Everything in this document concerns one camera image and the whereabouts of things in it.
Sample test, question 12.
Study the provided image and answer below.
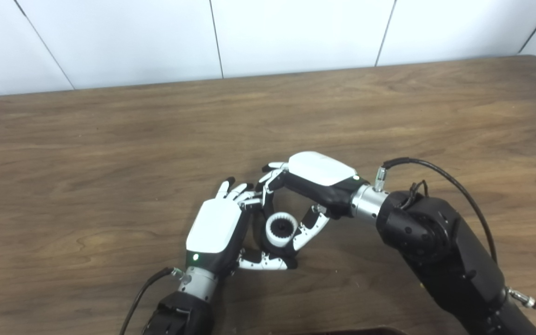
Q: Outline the round black part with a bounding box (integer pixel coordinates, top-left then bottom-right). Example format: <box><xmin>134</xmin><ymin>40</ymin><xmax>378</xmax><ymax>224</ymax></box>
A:
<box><xmin>254</xmin><ymin>205</ymin><xmax>299</xmax><ymax>261</ymax></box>

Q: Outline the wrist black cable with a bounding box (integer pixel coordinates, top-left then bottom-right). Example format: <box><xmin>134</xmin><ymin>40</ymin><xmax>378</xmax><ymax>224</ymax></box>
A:
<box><xmin>374</xmin><ymin>157</ymin><xmax>536</xmax><ymax>310</ymax></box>
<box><xmin>119</xmin><ymin>267</ymin><xmax>186</xmax><ymax>335</ymax></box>

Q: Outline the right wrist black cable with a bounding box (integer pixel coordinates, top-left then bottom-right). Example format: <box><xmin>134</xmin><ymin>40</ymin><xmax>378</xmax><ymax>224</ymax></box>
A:
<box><xmin>374</xmin><ymin>157</ymin><xmax>536</xmax><ymax>310</ymax></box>

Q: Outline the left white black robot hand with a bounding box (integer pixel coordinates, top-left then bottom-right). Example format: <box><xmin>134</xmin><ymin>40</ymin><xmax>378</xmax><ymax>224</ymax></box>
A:
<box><xmin>186</xmin><ymin>177</ymin><xmax>296</xmax><ymax>275</ymax></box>

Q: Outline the white ring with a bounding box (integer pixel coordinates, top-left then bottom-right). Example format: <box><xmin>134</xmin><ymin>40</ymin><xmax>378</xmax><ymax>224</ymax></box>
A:
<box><xmin>265</xmin><ymin>212</ymin><xmax>299</xmax><ymax>248</ymax></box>

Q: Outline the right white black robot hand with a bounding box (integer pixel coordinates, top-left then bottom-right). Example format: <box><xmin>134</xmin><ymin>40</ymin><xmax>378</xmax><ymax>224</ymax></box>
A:
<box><xmin>255</xmin><ymin>151</ymin><xmax>369</xmax><ymax>252</ymax></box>

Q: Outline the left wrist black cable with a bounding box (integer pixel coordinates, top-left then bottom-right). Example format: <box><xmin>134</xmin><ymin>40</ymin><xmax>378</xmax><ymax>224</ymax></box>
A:
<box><xmin>119</xmin><ymin>267</ymin><xmax>186</xmax><ymax>335</ymax></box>

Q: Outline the right arm thin black wire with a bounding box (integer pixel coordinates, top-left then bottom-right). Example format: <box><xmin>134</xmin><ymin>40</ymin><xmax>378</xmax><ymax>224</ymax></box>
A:
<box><xmin>401</xmin><ymin>180</ymin><xmax>429</xmax><ymax>210</ymax></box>

